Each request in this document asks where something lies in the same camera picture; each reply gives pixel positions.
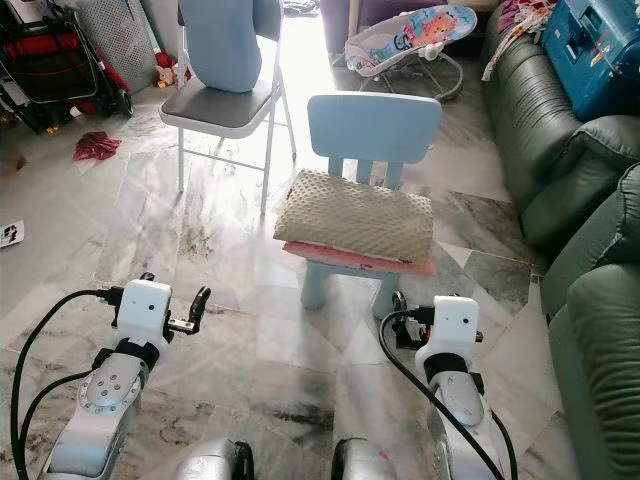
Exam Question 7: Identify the beige dotted pillow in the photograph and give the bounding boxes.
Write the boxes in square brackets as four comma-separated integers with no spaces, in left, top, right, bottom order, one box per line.
[273,168,435,265]

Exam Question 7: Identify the green leather sofa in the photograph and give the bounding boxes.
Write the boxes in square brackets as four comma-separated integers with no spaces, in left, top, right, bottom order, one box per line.
[479,8,640,480]

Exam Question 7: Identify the pink seat cushion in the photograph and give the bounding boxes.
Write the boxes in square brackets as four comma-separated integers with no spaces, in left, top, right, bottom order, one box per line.
[280,240,437,279]

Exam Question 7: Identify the silver left robot leg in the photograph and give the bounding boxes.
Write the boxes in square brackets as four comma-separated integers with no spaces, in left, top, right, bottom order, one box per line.
[171,438,254,480]

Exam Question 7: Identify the silver robot leg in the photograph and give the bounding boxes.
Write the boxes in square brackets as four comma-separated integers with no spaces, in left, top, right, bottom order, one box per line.
[171,438,254,480]
[334,437,402,480]

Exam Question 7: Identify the silver right robot leg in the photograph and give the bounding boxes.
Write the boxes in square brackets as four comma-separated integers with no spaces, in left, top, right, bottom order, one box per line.
[334,437,402,480]

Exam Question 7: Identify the light blue child chair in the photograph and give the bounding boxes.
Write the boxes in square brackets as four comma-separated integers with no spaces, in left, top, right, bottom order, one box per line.
[300,91,444,319]

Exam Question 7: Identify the red cloth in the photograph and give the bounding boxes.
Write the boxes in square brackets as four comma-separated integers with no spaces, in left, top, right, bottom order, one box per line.
[73,131,123,163]

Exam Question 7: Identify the black white paper sheet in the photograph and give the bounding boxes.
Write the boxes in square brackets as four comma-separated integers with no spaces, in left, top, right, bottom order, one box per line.
[0,221,27,248]

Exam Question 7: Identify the white metal chair grey seat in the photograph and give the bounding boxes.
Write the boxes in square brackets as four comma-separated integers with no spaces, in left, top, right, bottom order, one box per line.
[158,0,299,217]

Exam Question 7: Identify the small red white toy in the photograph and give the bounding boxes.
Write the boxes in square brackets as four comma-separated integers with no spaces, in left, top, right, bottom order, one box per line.
[154,50,182,90]

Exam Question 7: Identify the light blue back cushion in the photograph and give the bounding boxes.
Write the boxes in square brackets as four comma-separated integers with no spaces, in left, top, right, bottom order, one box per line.
[179,0,282,94]

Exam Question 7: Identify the colourful baby bouncer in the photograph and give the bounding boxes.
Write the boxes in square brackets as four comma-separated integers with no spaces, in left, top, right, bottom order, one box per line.
[344,5,479,102]

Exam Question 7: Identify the white mesh panel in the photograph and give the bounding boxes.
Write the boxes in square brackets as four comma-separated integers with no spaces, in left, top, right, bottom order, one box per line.
[74,0,157,95]

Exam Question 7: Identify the purple furniture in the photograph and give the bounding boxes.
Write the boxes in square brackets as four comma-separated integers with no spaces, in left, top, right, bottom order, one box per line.
[317,0,502,53]

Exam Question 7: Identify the pink patterned cloth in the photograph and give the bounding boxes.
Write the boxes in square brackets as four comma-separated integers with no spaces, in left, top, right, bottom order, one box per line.
[481,0,552,83]

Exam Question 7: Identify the blue plastic box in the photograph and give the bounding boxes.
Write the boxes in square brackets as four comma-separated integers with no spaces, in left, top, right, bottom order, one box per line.
[541,0,640,122]

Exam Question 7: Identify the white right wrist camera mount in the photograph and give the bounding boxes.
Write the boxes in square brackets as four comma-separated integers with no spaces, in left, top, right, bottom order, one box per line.
[427,296,482,357]

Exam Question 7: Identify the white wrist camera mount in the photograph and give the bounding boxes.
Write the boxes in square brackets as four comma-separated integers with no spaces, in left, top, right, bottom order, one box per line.
[427,296,482,357]
[115,280,172,347]

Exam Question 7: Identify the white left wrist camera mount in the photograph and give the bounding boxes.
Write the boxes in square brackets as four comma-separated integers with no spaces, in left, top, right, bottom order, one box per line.
[115,280,172,347]

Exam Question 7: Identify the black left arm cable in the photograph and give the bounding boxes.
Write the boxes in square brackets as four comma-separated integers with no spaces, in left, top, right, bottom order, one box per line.
[9,287,123,471]

